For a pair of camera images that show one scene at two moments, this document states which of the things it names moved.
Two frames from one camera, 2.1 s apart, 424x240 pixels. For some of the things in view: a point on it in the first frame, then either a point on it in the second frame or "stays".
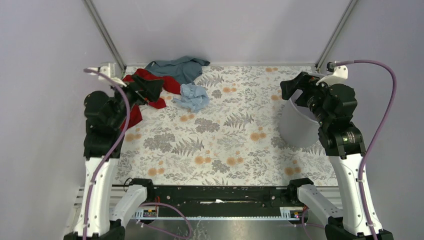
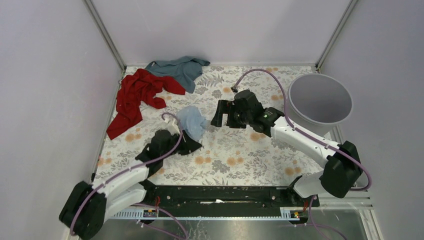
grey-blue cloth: [185, 69] stays
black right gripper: [305, 82] -> [227, 107]
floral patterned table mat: [236, 141] stays
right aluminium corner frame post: [350, 5] stays
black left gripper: [152, 88] -> [188, 144]
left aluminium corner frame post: [102, 28] stays
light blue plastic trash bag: [193, 97] -> [193, 122]
